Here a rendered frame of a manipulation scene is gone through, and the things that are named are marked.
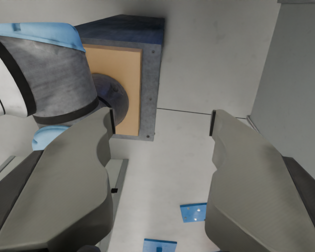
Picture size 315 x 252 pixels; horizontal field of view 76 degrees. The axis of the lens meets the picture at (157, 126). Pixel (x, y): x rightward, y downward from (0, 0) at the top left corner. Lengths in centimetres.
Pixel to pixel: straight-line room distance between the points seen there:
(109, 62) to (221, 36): 116
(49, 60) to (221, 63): 141
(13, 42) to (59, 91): 8
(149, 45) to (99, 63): 13
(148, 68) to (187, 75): 108
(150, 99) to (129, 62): 13
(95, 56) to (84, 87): 19
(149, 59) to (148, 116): 17
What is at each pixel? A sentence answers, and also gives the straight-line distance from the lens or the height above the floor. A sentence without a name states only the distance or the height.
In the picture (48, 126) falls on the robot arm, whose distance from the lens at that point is 37.
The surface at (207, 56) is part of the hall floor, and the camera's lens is 160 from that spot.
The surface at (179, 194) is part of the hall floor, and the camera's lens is 240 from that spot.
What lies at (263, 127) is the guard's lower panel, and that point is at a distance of 161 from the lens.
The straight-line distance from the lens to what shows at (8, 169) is 239.
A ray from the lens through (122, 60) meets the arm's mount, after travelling 52.
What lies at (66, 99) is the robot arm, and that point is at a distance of 35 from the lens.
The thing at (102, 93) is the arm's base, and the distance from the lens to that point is 48.
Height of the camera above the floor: 153
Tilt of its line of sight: 58 degrees down
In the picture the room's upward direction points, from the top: 176 degrees counter-clockwise
